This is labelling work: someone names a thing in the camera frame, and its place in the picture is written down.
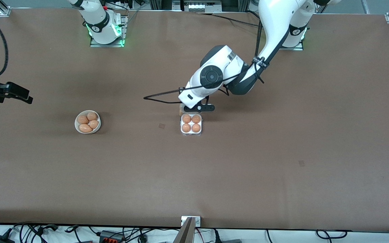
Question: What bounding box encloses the clear plastic egg box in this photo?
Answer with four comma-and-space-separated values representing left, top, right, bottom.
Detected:
180, 103, 203, 136

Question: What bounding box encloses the white round bowl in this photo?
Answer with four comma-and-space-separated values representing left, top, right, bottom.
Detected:
75, 110, 101, 134

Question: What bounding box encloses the white power strip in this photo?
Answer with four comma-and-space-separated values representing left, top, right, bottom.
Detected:
184, 1, 223, 12

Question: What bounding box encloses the black adapter with orange plugs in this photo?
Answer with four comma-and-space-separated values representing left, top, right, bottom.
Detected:
99, 231, 125, 243

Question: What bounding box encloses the black cable on table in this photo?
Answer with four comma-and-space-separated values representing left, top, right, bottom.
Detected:
196, 12, 261, 27

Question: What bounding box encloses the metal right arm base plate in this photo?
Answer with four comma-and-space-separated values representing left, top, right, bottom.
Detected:
90, 14, 127, 48

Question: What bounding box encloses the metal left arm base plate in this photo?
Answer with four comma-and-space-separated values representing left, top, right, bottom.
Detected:
279, 27, 304, 51

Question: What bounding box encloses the metal table edge bracket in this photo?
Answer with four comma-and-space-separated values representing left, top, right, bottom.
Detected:
181, 216, 201, 226

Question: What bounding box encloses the aluminium camera post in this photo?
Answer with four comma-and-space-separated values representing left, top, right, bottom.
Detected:
173, 218, 195, 243

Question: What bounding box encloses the black looped floor cable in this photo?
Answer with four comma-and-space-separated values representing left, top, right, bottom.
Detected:
316, 230, 347, 239

